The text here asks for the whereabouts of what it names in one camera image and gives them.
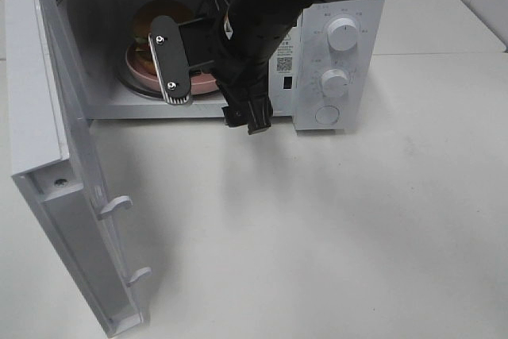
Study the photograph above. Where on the white dial knob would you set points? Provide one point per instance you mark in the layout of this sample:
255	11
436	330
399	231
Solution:
334	83
342	33

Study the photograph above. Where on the round white door button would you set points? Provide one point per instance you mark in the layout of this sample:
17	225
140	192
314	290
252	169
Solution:
327	115

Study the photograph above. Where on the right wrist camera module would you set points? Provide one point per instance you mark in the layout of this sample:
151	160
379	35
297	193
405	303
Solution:
180	49

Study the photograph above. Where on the pink round plate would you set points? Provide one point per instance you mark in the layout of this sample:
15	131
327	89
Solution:
143	71

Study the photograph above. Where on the white microwave oven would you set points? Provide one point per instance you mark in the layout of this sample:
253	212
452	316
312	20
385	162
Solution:
103	31

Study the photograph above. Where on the glass microwave turntable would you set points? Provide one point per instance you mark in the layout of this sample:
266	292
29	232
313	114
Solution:
147	85

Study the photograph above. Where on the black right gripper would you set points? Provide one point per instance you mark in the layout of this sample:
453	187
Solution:
248	33

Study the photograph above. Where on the white warning label sticker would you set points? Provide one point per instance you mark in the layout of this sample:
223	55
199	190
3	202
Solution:
282	59

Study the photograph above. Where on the toy hamburger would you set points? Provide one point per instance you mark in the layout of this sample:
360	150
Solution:
143	18

